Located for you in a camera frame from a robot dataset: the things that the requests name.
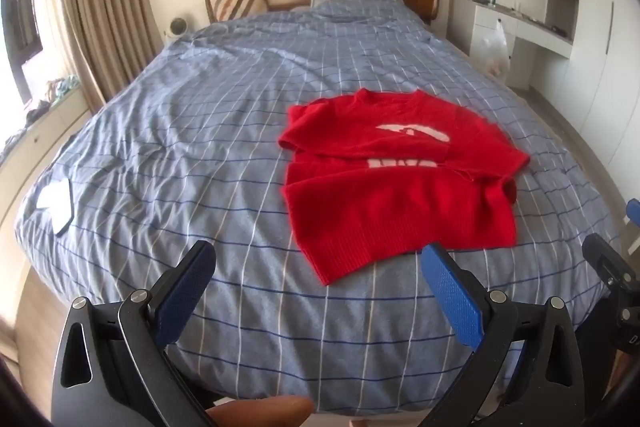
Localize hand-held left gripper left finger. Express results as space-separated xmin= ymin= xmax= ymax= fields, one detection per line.
xmin=50 ymin=239 xmax=218 ymax=427

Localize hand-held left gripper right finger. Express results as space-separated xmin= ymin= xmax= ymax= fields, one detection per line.
xmin=421 ymin=243 xmax=588 ymax=427

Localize red knit sweater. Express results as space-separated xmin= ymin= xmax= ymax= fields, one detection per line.
xmin=278 ymin=88 xmax=531 ymax=286

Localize person's left hand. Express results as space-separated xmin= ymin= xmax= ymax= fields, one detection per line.
xmin=206 ymin=396 xmax=314 ymax=427

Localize blue checked duvet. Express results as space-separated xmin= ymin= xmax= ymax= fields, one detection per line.
xmin=14 ymin=0 xmax=626 ymax=418

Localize white wardrobe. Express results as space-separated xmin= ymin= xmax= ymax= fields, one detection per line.
xmin=545 ymin=0 xmax=640 ymax=168

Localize white plastic bag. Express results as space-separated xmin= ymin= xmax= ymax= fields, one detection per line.
xmin=470 ymin=18 xmax=511 ymax=80

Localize clutter on windowsill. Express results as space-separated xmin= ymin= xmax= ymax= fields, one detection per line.
xmin=25 ymin=77 xmax=81 ymax=122

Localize white desk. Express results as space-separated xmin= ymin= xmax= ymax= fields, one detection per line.
xmin=447 ymin=0 xmax=573 ymax=90

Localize striped pillow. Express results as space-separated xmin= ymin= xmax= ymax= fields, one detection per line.
xmin=209 ymin=0 xmax=266 ymax=24

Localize beige curtain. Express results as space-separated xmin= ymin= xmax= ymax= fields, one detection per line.
xmin=32 ymin=0 xmax=166 ymax=112

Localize window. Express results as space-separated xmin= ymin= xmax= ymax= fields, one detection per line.
xmin=0 ymin=0 xmax=43 ymax=102

